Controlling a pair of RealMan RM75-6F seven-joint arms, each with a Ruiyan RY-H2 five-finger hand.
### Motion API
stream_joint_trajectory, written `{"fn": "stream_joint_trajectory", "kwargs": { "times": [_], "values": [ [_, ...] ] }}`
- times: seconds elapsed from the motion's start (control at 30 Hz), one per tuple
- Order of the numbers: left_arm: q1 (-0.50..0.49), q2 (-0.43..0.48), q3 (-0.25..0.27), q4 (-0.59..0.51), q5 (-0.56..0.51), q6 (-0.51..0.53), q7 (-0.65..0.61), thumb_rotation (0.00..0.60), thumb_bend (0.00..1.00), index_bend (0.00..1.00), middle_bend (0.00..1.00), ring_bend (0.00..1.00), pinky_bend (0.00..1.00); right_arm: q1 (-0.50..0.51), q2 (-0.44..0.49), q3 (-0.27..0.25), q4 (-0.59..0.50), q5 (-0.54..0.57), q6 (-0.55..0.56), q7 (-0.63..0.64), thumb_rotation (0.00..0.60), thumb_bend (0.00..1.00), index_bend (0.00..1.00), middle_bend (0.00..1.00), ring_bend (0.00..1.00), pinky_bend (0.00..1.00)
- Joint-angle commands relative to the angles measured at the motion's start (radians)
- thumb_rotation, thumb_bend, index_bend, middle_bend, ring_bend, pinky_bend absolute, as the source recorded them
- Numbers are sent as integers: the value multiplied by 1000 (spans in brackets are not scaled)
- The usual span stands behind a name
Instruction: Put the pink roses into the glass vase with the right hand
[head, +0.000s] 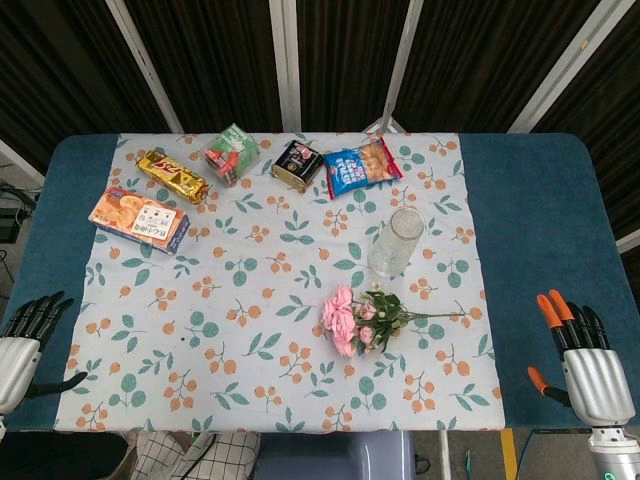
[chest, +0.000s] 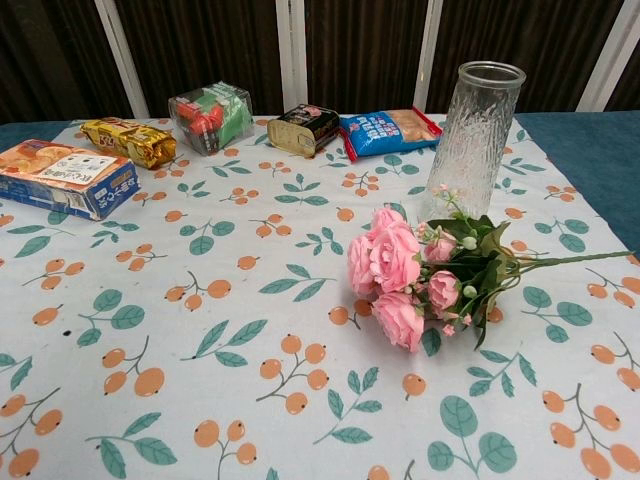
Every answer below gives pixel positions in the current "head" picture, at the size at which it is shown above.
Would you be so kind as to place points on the clear box red green contents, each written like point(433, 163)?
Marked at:
point(232, 152)

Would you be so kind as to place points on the clear textured glass vase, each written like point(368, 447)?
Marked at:
point(395, 245)

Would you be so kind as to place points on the white frame post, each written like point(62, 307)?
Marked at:
point(145, 70)
point(402, 55)
point(286, 60)
point(565, 65)

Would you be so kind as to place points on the orange blue biscuit box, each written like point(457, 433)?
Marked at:
point(135, 216)

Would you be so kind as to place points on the grey plastic stool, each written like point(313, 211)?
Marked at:
point(335, 457)

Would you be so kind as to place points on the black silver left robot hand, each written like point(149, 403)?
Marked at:
point(17, 365)

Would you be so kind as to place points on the blue cracker bag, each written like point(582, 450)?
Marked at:
point(355, 170)

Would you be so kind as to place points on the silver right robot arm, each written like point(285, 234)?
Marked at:
point(612, 452)

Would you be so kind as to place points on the white frame beam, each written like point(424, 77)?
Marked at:
point(20, 160)
point(629, 243)

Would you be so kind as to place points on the pink flower bouquet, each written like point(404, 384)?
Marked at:
point(342, 315)

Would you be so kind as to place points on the white metal stand foot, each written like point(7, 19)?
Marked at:
point(384, 122)

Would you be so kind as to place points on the white black checkered cloth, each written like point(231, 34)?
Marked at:
point(200, 457)

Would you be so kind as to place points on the orange-tipped silver right robot hand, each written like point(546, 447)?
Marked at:
point(592, 380)

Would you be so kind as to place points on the blue table cover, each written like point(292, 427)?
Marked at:
point(540, 225)

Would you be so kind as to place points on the gold foil snack pack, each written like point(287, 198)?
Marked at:
point(170, 173)

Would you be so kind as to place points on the black electronics box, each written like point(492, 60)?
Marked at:
point(12, 215)

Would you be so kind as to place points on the black gold tin can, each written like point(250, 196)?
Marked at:
point(295, 162)

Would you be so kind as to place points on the white fruit-print tablecloth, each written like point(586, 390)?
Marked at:
point(250, 300)

